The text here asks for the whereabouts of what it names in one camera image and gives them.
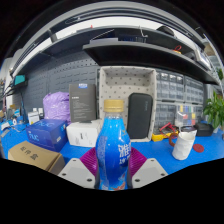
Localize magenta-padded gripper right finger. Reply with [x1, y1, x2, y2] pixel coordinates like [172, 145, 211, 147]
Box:
[127, 147, 169, 189]

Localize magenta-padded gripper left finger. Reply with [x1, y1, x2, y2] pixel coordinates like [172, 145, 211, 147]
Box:
[57, 147, 101, 189]

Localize blue drink bottle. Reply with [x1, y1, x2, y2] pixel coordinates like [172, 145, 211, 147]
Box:
[95, 99, 132, 192]

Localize yellow multimeter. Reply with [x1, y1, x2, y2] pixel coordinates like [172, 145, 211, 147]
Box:
[151, 131, 173, 143]

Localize white carton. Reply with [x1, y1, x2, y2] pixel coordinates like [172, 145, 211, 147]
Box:
[65, 119, 103, 148]

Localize white ribbed paper cup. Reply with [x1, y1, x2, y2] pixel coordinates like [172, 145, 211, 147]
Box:
[171, 126, 198, 161]

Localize blue printed carton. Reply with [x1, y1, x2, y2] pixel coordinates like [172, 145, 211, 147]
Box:
[25, 118, 69, 153]

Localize brown cardboard box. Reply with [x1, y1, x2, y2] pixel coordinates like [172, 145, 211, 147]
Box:
[7, 140, 66, 176]

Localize flat round red coaster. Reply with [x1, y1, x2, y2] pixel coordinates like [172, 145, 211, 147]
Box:
[192, 143, 205, 154]

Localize grey small-parts drawer cabinet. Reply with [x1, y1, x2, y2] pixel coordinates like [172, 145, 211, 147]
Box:
[155, 69, 185, 101]
[154, 100, 178, 129]
[194, 103, 205, 124]
[184, 75, 205, 103]

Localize clear organizer box, coloured parts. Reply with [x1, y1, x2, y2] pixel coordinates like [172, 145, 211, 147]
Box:
[174, 103, 198, 129]

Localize purple plastic bag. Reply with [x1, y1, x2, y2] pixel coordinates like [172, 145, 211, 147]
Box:
[42, 91, 72, 125]

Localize black flat case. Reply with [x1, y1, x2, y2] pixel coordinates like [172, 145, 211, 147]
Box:
[193, 122, 214, 138]

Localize small white boxes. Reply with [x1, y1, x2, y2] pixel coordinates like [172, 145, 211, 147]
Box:
[27, 107, 45, 126]

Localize dark grey upright carton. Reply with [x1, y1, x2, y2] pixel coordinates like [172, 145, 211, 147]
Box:
[68, 83, 98, 124]

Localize green potted plant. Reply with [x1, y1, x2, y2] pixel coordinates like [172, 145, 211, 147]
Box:
[202, 91, 224, 131]

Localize white pegboard tray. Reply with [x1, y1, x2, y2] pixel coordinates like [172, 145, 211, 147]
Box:
[98, 65, 158, 143]

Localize small teal screen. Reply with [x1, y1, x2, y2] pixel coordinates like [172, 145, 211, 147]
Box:
[13, 74, 27, 86]

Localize dark overhead workbench shelf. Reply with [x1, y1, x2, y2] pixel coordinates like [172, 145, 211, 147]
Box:
[9, 24, 221, 86]

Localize white shelf rack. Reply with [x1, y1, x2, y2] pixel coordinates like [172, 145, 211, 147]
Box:
[201, 41, 224, 84]

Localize red test lead cable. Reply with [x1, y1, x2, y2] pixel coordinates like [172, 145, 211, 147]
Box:
[159, 122, 179, 148]

